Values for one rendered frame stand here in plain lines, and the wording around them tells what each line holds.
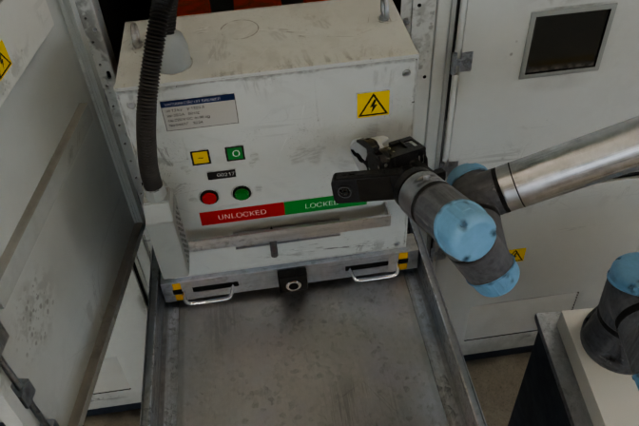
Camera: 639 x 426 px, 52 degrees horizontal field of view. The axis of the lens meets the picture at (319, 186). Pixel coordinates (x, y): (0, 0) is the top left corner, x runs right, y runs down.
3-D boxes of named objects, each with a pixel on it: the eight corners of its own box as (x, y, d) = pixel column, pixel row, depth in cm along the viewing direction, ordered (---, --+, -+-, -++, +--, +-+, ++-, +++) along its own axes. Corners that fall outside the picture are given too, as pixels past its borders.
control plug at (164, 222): (189, 277, 118) (170, 208, 106) (163, 280, 118) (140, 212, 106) (189, 244, 124) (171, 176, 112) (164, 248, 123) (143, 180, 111)
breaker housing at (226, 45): (407, 251, 139) (421, 53, 106) (172, 283, 135) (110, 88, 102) (362, 110, 176) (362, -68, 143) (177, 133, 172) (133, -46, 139)
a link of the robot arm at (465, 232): (469, 279, 89) (440, 242, 84) (428, 240, 98) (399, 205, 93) (512, 240, 89) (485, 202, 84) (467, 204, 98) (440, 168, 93)
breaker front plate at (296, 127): (405, 255, 138) (418, 61, 106) (175, 286, 135) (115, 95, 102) (403, 250, 139) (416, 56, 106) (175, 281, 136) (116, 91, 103)
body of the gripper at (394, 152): (411, 173, 112) (448, 203, 102) (365, 187, 110) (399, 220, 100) (407, 132, 109) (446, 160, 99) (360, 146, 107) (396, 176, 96)
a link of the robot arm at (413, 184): (412, 233, 96) (408, 185, 93) (396, 219, 100) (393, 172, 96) (455, 218, 98) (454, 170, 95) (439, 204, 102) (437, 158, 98)
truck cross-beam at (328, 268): (416, 268, 141) (418, 249, 137) (165, 302, 137) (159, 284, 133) (412, 250, 145) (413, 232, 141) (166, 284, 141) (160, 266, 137)
